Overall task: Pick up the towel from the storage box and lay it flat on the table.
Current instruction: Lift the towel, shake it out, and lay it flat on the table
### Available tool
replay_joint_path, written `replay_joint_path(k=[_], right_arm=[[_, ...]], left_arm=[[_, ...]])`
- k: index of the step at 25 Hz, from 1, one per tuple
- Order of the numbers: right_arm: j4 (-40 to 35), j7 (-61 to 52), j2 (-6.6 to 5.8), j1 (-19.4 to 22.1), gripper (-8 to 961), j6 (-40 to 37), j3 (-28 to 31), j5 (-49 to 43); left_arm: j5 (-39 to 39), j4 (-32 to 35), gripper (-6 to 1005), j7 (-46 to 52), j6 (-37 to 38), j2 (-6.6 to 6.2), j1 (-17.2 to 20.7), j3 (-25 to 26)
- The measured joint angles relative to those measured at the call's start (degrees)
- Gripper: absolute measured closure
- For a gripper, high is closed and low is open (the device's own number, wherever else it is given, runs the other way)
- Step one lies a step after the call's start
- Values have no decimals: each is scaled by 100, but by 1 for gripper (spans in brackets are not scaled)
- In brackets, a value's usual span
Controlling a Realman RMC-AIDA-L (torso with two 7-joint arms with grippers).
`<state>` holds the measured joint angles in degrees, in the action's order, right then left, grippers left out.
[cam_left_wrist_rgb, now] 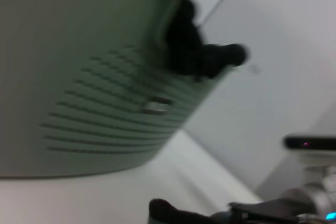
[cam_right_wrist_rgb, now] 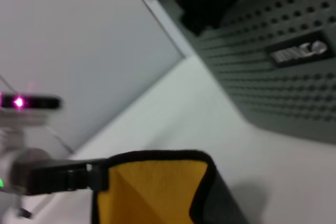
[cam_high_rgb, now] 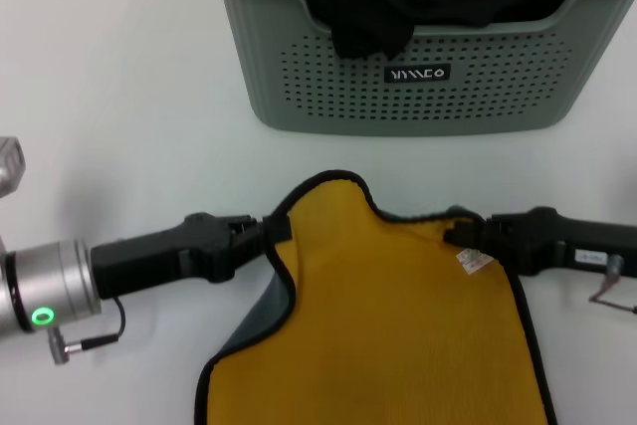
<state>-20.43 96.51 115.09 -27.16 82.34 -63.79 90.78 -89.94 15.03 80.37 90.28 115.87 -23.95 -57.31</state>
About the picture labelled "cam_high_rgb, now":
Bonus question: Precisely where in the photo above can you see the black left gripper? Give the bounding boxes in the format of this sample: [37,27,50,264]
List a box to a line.
[91,212,294,301]

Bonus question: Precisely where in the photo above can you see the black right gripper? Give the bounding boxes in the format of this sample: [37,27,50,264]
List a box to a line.
[441,205,637,278]

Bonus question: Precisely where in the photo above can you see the yellow and green towel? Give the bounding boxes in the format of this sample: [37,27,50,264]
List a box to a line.
[193,169,558,425]

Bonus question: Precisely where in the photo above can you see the green perforated plastic storage box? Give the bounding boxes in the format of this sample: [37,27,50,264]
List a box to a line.
[202,0,637,137]

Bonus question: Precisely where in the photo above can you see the black towel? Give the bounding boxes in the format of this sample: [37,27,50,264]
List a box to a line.
[218,0,637,61]

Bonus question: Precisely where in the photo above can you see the right gripper cable with plug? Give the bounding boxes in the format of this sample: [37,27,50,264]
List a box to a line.
[588,254,637,317]

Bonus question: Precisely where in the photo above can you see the gripper cable with plug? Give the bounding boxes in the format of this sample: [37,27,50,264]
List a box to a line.
[47,295,125,365]
[588,254,637,317]

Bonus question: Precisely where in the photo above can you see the left gripper cable with plug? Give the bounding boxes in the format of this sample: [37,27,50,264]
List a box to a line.
[47,295,125,365]

